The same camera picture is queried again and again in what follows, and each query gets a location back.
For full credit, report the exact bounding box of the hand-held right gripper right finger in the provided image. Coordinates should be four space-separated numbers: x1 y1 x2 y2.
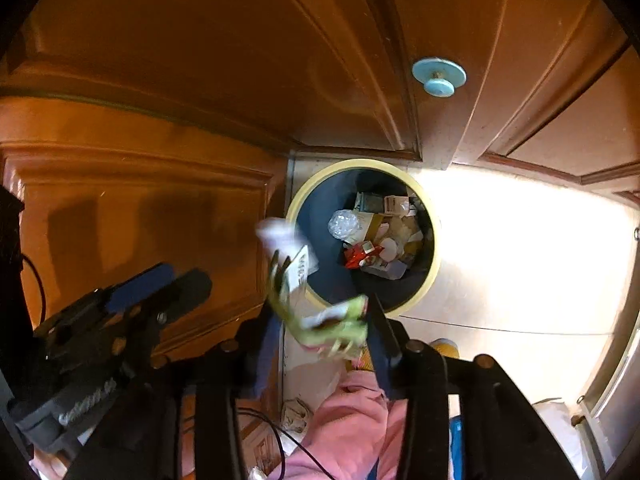
366 295 581 480

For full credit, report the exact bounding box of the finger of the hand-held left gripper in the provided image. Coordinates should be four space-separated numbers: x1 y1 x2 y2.
125 268 213 361
102 262 176 313

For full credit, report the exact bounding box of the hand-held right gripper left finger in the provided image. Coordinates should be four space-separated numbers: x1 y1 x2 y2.
75 304 285 480

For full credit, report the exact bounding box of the green white plastic wrapper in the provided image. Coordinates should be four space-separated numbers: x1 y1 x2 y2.
256 217 371 361

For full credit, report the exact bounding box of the beige loofah sponge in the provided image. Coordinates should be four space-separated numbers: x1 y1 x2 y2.
392 217 423 248

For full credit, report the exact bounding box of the round black bin yellow rim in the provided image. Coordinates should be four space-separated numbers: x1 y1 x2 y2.
285 158 442 318

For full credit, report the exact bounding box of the crumpled white paper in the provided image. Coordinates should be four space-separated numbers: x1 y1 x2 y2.
280 399 313 433

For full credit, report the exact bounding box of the brown wooden cabinet door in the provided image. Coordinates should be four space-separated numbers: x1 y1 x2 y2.
365 0 640 206
0 95 291 361
10 0 423 161

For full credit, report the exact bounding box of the red torn wrapper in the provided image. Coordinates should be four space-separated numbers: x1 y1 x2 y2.
344 242 373 268

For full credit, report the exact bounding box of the yellow paper box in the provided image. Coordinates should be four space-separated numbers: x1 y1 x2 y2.
357 212 396 248

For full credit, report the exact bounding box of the crumpled clear plastic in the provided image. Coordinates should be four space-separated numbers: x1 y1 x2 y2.
327 208 362 240

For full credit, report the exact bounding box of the small white box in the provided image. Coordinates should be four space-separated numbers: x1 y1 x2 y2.
384 195 412 217

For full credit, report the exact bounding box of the white plastic bag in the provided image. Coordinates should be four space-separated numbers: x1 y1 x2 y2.
530 397 596 480

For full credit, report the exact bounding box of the silver framed glass cabinet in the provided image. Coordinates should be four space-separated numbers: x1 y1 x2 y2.
580 310 640 441

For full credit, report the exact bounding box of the blue round cabinet knob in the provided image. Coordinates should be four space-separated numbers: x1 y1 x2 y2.
411 56 467 97

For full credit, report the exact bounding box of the black power cable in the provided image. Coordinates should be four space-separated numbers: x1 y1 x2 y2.
235 407 341 480

